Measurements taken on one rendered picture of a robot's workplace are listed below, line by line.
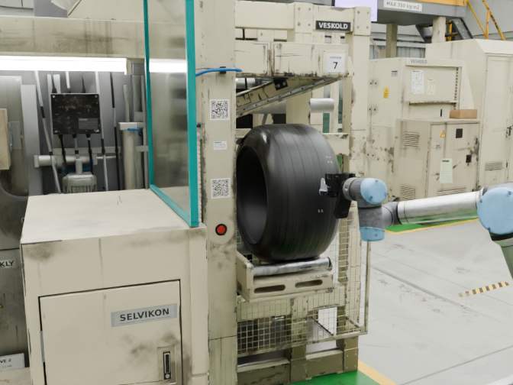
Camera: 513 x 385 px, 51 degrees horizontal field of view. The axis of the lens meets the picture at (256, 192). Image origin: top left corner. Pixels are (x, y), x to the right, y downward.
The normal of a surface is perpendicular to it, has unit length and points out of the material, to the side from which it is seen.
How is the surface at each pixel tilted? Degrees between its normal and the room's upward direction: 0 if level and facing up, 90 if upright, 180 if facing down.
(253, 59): 90
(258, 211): 62
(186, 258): 90
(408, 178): 90
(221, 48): 90
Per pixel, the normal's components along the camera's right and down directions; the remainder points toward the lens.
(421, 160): -0.87, 0.09
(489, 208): -0.63, 0.02
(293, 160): 0.29, -0.43
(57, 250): 0.36, 0.17
